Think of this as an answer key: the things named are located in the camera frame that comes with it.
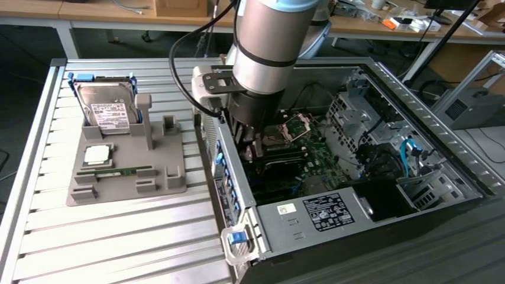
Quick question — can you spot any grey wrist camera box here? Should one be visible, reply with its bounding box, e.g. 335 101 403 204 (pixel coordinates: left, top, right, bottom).
191 70 243 111

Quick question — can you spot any black power cable bundle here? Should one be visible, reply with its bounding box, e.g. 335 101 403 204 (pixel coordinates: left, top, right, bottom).
355 144 404 181

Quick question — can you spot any perforated metal drive cage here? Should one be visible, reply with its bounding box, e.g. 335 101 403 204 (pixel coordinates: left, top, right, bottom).
325 72 409 143

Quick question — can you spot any black monitor with stand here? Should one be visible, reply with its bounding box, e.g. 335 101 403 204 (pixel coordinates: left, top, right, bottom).
424 0 455 25

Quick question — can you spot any aluminium profile frame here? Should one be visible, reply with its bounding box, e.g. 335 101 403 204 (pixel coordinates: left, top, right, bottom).
453 50 505 98

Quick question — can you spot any green RAM stick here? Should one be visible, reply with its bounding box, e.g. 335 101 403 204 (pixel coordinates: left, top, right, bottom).
76 165 153 178

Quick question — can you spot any CPU socket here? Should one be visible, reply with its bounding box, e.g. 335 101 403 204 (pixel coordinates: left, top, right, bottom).
263 125 295 149

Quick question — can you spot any black tripod pole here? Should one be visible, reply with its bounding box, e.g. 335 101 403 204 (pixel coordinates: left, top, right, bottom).
401 0 485 86

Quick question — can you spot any green motherboard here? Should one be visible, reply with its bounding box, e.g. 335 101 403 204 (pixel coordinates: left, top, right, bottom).
231 112 352 205

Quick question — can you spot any silver chipset heatsink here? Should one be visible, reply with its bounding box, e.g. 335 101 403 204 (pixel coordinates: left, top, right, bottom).
303 176 328 193

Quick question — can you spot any black installed RAM stick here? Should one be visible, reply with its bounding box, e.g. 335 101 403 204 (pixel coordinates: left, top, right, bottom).
264 146 311 162

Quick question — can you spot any brown cardboard box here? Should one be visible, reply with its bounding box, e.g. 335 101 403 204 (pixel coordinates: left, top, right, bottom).
153 0 209 18

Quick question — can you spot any wooden desk with grey frame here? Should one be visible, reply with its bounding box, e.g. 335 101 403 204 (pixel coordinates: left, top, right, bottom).
0 0 505 59

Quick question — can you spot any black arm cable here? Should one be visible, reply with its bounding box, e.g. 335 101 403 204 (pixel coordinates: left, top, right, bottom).
168 0 241 118

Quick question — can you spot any silver hard disk drive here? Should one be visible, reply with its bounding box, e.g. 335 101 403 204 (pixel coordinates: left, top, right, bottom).
75 82 140 135

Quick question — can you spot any grey computer tower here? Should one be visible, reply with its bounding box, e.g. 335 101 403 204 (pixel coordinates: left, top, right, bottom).
432 87 505 131

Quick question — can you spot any open metal socket cover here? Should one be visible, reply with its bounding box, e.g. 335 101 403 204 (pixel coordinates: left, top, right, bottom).
277 113 316 143

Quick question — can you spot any light grey network cable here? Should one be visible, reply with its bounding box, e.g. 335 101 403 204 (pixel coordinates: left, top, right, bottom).
111 0 153 15

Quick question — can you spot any grey metal device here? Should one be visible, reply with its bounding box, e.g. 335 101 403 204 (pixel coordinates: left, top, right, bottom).
331 0 359 17

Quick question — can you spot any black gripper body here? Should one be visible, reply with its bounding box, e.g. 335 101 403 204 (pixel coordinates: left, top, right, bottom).
228 88 285 134

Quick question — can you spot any silver power supply unit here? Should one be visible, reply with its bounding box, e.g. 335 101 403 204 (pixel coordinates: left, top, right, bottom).
252 188 383 255

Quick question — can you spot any black looped wire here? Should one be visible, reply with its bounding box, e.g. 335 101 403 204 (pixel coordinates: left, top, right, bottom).
289 82 336 115

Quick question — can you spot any white flat box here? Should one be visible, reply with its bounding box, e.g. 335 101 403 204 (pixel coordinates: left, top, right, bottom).
409 19 441 33

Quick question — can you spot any silver CPU chip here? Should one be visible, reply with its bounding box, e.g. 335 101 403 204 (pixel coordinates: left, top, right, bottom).
83 145 115 167

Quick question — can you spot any blue data wire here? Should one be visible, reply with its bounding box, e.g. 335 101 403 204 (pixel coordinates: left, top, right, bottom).
400 137 425 178

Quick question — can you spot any open grey PC case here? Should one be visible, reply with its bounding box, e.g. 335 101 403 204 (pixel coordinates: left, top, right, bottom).
192 56 505 284

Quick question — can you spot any orange and white box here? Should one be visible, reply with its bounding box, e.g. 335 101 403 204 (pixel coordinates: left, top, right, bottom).
383 17 415 30

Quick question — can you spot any brown cardboard piece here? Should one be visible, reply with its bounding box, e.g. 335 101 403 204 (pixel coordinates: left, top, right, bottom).
477 2 505 33

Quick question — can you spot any metal disk bay bracket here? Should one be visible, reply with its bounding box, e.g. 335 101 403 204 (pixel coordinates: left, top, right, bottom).
396 168 455 208

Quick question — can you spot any grey plastic parts rack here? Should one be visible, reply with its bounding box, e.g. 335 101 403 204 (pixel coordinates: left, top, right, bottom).
65 93 187 207

